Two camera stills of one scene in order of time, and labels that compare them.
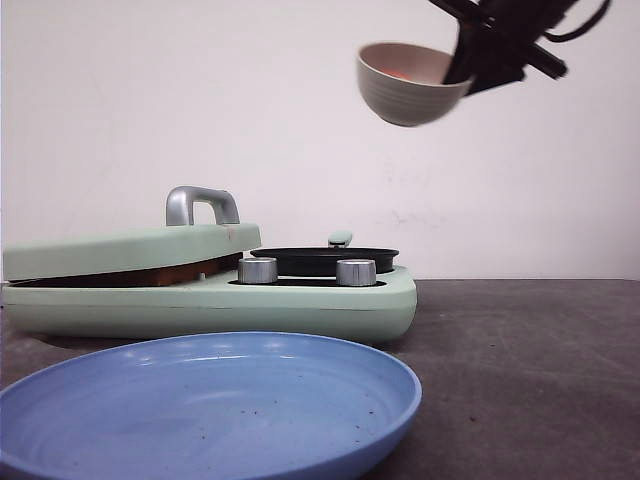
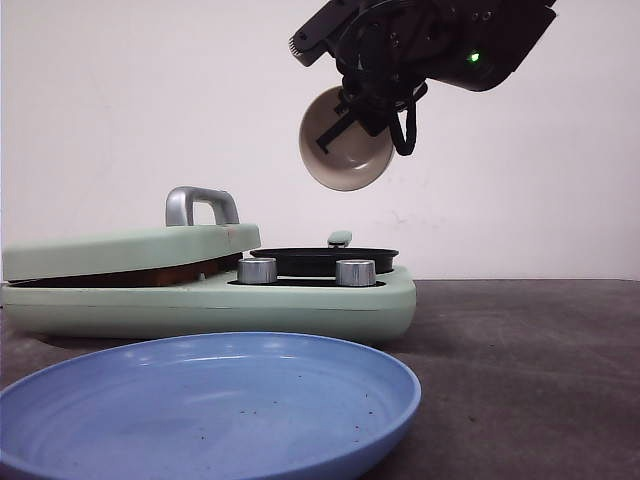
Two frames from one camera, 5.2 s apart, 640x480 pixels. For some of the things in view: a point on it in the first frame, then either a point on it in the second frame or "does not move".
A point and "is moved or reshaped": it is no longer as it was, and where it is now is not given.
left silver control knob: x=257 y=270 does not move
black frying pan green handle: x=316 y=261 does not move
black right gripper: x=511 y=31 → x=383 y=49
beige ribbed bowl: x=403 y=82 is moved or reshaped
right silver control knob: x=356 y=272 does not move
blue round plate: x=217 y=406 does not move
